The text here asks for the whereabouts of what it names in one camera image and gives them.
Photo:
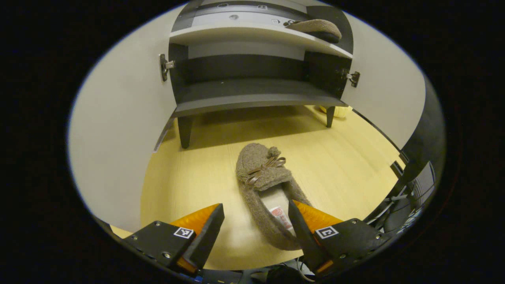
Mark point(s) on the dark slatted equipment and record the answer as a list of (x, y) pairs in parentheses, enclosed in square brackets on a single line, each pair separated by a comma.
[(423, 183)]

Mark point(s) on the pale yellow round object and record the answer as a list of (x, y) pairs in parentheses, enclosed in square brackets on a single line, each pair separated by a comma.
[(341, 112)]

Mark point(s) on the metal door hinge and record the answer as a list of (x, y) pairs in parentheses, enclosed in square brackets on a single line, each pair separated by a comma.
[(164, 66), (352, 77)]

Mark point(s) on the grey shoe cabinet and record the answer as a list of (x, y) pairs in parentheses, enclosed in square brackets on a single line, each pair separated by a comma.
[(244, 88)]

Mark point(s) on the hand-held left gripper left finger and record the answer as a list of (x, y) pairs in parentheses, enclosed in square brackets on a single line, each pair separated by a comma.
[(209, 232)]

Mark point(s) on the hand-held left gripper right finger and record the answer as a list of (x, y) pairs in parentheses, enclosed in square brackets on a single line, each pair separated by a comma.
[(302, 232)]

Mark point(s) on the brown fuzzy shoe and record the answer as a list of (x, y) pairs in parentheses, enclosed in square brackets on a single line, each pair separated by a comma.
[(315, 27), (256, 173)]

